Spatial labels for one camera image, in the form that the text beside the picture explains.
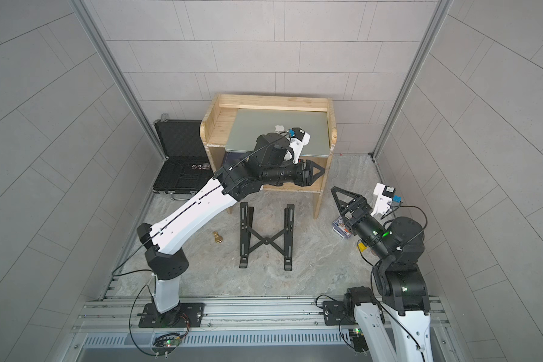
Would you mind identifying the silver laptop computer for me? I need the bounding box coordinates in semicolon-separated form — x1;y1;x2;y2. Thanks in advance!
226;109;330;158

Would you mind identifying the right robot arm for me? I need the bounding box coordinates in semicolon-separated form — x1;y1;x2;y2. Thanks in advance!
331;184;433;361

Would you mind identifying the black folding laptop stand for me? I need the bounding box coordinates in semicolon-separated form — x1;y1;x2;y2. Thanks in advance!
239;202;295;271

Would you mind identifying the small card box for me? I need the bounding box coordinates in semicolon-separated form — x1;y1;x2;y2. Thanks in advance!
333;217;352;239

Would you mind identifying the blue book with yellow label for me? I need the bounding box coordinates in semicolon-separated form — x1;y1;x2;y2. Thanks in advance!
221;152;241;169

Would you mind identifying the wooden two-tier shelf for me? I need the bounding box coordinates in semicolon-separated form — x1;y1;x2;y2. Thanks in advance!
200;94;337;218

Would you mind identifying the open black tool case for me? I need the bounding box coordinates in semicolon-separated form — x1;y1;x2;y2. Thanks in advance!
152;119;214;195

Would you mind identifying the right controller circuit board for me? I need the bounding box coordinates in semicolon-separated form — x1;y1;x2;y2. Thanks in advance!
348;327;369;354

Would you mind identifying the controller circuit board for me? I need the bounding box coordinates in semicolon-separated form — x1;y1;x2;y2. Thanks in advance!
348;327;369;354
152;333;182;354

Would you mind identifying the left controller circuit board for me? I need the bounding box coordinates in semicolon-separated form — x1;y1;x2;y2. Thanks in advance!
152;333;182;354

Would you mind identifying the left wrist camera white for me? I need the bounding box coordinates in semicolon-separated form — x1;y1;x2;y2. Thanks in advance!
287;128;311;164

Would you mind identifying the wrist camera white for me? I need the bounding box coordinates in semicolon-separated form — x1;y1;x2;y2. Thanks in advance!
371;183;395;218
287;128;311;164

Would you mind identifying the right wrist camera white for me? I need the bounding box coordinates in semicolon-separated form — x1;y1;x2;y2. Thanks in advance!
371;183;395;218

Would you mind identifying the aluminium mounting rail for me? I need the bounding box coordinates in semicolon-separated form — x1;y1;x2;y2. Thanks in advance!
69;296;451;336

